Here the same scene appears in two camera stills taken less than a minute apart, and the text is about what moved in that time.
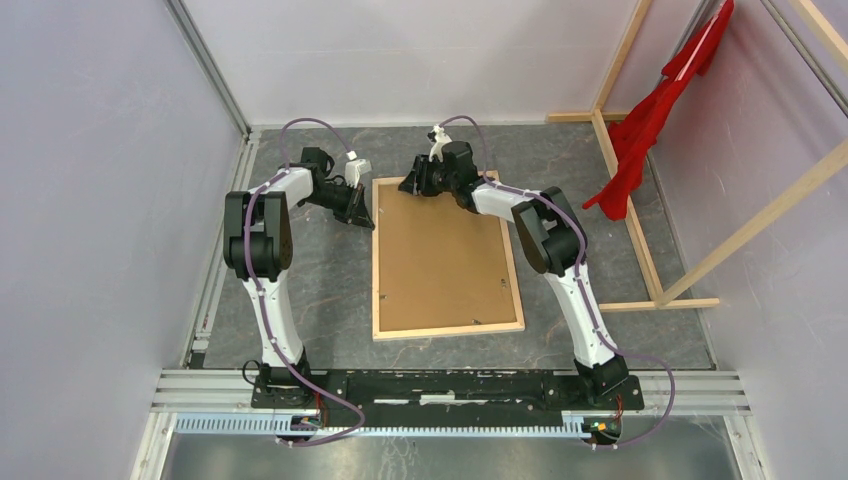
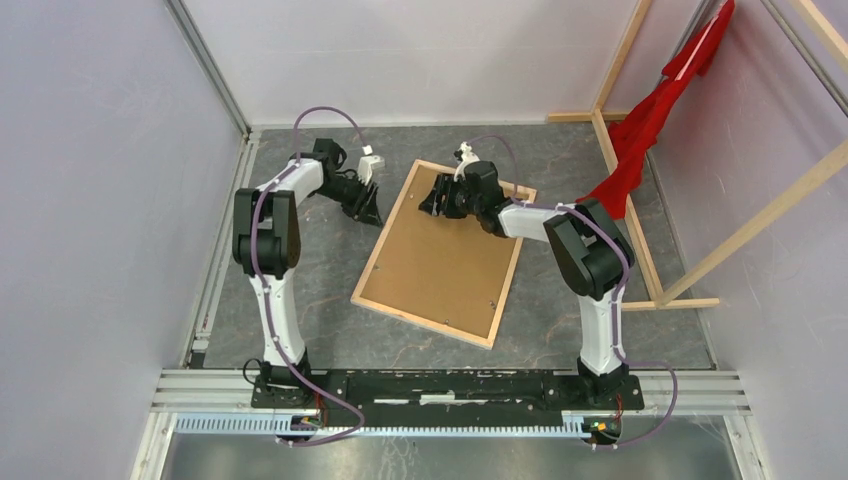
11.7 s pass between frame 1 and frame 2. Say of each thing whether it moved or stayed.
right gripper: moved
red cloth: stayed
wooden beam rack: stayed
